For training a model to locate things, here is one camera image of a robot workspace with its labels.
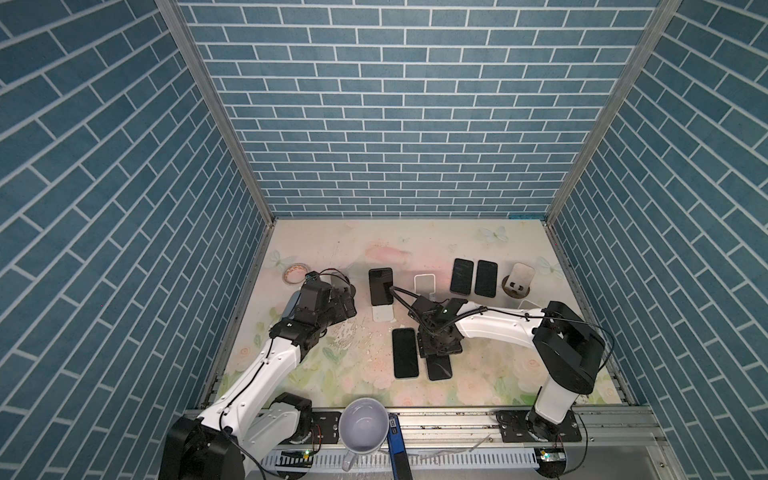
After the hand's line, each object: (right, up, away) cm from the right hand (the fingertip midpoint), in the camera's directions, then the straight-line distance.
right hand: (426, 349), depth 87 cm
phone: (+14, +20, +16) cm, 29 cm away
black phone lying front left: (-6, -2, -2) cm, 7 cm away
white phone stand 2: (0, +18, +5) cm, 19 cm away
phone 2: (+24, +18, +23) cm, 38 cm away
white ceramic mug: (-17, -15, -13) cm, 26 cm away
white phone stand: (-13, +9, +7) cm, 18 cm away
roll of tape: (-45, +21, +17) cm, 52 cm away
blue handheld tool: (-9, -16, -20) cm, 27 cm away
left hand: (-24, +14, -2) cm, 28 cm away
